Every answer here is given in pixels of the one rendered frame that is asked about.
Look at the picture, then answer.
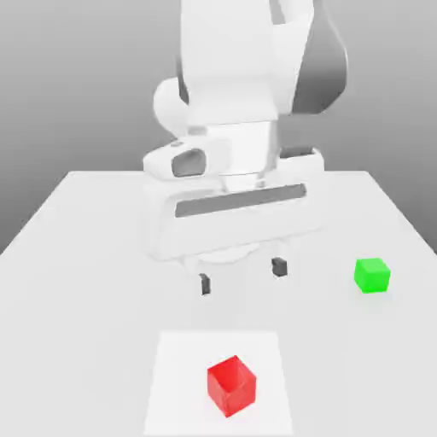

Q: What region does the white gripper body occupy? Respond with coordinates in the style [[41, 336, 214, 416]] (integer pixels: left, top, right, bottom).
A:
[[145, 179, 324, 263]]

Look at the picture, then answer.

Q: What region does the small green cube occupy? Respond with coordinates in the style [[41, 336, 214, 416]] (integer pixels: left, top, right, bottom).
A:
[[353, 258, 392, 294]]

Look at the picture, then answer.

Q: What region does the small red cube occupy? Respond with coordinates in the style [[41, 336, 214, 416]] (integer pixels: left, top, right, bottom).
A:
[[207, 354, 258, 418]]

